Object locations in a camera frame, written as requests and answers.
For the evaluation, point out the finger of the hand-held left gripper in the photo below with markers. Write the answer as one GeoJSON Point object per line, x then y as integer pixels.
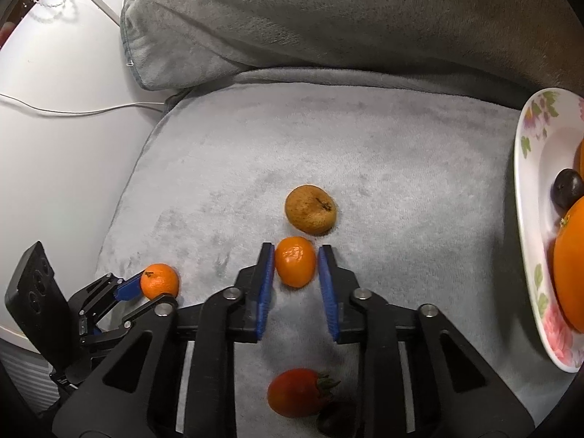
{"type": "Point", "coordinates": [127, 287]}
{"type": "Point", "coordinates": [137, 312]}

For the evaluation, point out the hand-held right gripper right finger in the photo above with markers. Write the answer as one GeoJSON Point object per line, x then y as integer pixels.
{"type": "Point", "coordinates": [326, 292]}

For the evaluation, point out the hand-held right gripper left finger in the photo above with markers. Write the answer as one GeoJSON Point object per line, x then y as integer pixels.
{"type": "Point", "coordinates": [267, 283]}

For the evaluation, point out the small mandarin with stem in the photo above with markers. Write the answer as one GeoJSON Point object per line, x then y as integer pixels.
{"type": "Point", "coordinates": [159, 283]}

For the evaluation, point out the small smooth mandarin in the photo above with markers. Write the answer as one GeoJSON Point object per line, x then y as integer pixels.
{"type": "Point", "coordinates": [295, 262]}

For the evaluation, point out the floral white plate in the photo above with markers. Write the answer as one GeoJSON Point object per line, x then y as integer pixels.
{"type": "Point", "coordinates": [531, 219]}

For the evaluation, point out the large orange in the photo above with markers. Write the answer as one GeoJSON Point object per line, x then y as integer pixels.
{"type": "Point", "coordinates": [572, 269]}

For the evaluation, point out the dark plum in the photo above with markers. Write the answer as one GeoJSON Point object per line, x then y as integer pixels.
{"type": "Point", "coordinates": [335, 419]}
{"type": "Point", "coordinates": [568, 189]}

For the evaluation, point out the medium orange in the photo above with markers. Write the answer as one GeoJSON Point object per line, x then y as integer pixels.
{"type": "Point", "coordinates": [581, 159]}

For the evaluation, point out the brown round fruit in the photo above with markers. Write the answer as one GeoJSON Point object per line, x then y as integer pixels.
{"type": "Point", "coordinates": [308, 212]}

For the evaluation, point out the red tomato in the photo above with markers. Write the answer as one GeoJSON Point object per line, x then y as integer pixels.
{"type": "Point", "coordinates": [292, 394]}

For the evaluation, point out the grey plush blanket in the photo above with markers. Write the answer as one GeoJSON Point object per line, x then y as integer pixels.
{"type": "Point", "coordinates": [365, 155]}

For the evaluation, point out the grey bolster cushion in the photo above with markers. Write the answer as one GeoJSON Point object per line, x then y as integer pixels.
{"type": "Point", "coordinates": [319, 23]}

